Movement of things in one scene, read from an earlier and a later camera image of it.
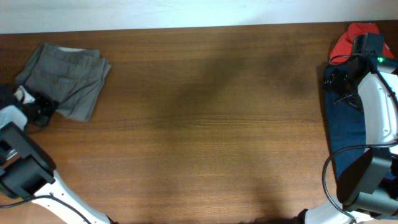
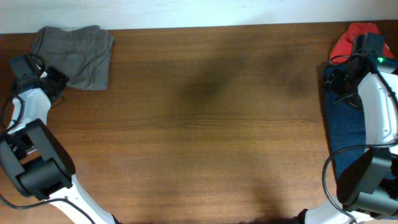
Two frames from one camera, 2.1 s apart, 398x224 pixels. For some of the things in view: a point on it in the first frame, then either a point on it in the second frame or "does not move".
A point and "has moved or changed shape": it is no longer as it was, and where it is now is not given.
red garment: x=343 y=48 does not move
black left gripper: x=43 y=109 to x=55 y=82
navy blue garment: x=345 y=123 does not move
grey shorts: x=73 y=77 has moved or changed shape
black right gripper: x=339 y=83 does not move
